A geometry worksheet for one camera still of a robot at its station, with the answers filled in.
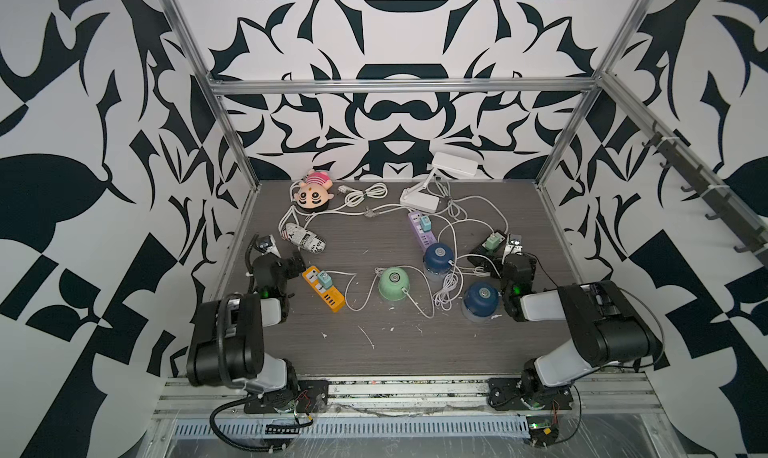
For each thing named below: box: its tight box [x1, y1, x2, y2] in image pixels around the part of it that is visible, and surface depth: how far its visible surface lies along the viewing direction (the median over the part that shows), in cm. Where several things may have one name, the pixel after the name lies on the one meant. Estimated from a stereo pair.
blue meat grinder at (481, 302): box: [462, 282, 501, 323], surface depth 82 cm
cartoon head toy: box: [294, 169, 335, 213], surface depth 109 cm
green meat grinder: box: [378, 266, 410, 301], surface depth 85 cm
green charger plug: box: [486, 234, 500, 250], surface depth 97 cm
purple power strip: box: [408, 211, 438, 251], surface depth 104 cm
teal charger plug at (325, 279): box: [317, 270, 333, 290], surface depth 89 cm
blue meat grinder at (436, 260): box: [423, 242, 455, 279], surface depth 91 cm
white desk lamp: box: [399, 152, 479, 214], surface depth 110 cm
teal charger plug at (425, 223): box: [419, 215, 431, 233], surface depth 102 cm
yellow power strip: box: [302, 265, 345, 313], surface depth 91 cm
